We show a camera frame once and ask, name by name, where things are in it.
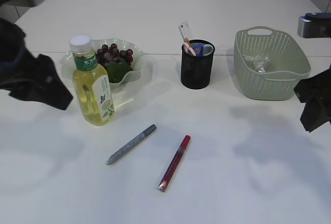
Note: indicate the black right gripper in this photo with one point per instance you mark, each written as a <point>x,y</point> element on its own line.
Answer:
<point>314,92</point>

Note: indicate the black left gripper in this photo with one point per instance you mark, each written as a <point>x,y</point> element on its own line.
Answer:
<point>26,77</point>

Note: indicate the green tea plastic bottle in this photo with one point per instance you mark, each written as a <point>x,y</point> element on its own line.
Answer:
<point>91,82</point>

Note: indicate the clear plastic sheet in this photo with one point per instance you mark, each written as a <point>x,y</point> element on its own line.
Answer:
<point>259,63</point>

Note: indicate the purple artificial grape bunch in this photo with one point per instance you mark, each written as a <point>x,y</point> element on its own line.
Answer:
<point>116,62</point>

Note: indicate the blue capped scissors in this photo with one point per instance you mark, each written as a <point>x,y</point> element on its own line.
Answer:
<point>201,49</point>

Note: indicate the silver glitter pen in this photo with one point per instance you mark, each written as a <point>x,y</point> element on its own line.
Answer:
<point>131,145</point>

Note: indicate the pink capped scissors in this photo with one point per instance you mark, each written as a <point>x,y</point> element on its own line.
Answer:
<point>188,49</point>

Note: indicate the clear plastic ruler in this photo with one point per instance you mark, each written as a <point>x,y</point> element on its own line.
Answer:
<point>185,31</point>

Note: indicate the red glitter pen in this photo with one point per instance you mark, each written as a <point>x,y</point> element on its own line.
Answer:
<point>173,164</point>

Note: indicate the gold glitter pen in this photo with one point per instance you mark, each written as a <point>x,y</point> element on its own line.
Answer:
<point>187,41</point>

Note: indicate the pale green ruffled plate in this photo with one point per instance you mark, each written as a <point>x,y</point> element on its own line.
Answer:
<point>124,45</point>

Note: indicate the green plastic woven basket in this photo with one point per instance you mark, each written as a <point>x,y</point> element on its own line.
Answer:
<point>288,64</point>

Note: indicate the black mesh pen holder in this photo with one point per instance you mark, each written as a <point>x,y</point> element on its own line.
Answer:
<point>195,71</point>

